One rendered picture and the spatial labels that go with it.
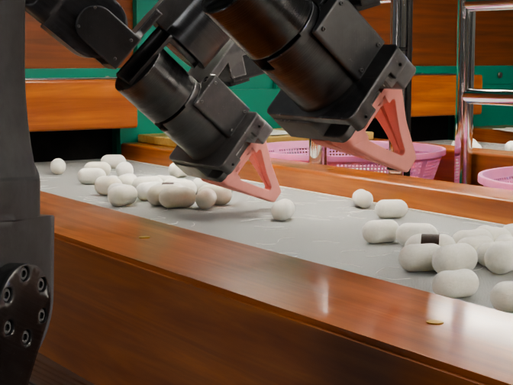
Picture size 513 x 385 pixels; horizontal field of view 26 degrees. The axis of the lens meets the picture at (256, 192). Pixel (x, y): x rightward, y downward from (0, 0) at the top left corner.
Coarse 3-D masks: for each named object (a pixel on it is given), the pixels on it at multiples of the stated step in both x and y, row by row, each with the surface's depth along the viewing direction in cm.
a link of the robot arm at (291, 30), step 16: (208, 0) 73; (224, 0) 72; (240, 0) 71; (256, 0) 71; (272, 0) 72; (288, 0) 72; (304, 0) 74; (208, 16) 73; (224, 16) 72; (240, 16) 72; (256, 16) 72; (272, 16) 72; (288, 16) 72; (304, 16) 73; (224, 32) 74; (240, 32) 73; (256, 32) 72; (272, 32) 73; (288, 32) 73; (240, 48) 75; (256, 48) 74; (272, 48) 73
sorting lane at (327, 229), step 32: (128, 160) 162; (64, 192) 125; (96, 192) 125; (288, 192) 125; (320, 192) 124; (192, 224) 102; (224, 224) 102; (256, 224) 102; (288, 224) 102; (320, 224) 102; (352, 224) 102; (448, 224) 102; (480, 224) 101; (320, 256) 85; (352, 256) 85; (384, 256) 85; (416, 288) 73; (480, 288) 73
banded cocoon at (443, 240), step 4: (412, 236) 82; (416, 236) 82; (420, 236) 82; (440, 236) 82; (444, 236) 82; (408, 240) 82; (412, 240) 82; (416, 240) 81; (420, 240) 81; (440, 240) 81; (444, 240) 81; (448, 240) 81; (452, 240) 82; (440, 244) 81; (444, 244) 81; (448, 244) 81
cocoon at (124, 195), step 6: (120, 186) 113; (126, 186) 114; (132, 186) 114; (108, 192) 113; (114, 192) 112; (120, 192) 112; (126, 192) 113; (132, 192) 114; (108, 198) 113; (114, 198) 112; (120, 198) 112; (126, 198) 113; (132, 198) 114; (114, 204) 113; (120, 204) 113; (126, 204) 113
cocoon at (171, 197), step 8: (160, 192) 112; (168, 192) 111; (176, 192) 111; (184, 192) 111; (192, 192) 112; (160, 200) 111; (168, 200) 111; (176, 200) 111; (184, 200) 111; (192, 200) 112
